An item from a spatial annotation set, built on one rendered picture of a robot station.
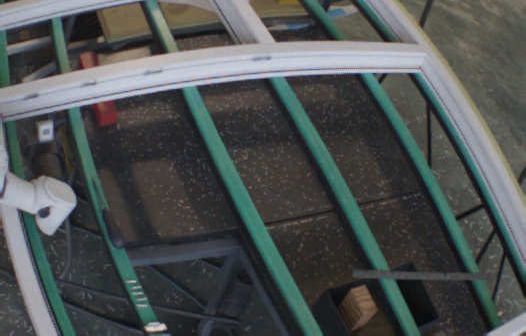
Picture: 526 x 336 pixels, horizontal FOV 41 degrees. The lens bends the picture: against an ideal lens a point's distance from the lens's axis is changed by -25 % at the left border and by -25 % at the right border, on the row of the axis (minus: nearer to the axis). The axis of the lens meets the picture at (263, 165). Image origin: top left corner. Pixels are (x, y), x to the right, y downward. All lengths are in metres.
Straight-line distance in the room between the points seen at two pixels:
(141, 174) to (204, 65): 0.35
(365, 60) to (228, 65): 0.42
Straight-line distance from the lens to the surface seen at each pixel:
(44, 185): 1.66
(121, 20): 2.70
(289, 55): 2.24
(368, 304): 2.06
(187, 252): 2.20
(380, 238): 2.38
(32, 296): 1.59
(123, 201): 2.22
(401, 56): 2.46
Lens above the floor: 2.30
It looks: 45 degrees down
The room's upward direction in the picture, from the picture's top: 23 degrees clockwise
